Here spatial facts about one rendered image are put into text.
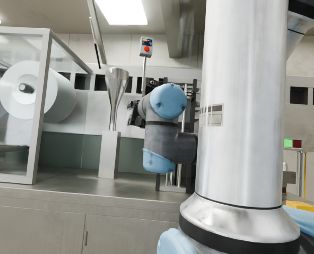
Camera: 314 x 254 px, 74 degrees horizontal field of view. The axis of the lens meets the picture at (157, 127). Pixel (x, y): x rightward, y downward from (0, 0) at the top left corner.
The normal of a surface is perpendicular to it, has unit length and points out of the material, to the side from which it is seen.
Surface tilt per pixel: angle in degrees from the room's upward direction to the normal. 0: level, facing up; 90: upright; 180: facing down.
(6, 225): 90
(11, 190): 90
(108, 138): 90
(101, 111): 90
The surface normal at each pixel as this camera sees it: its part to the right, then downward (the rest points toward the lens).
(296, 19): -0.32, 0.93
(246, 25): -0.36, -0.09
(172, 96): 0.32, -0.04
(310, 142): -0.04, -0.07
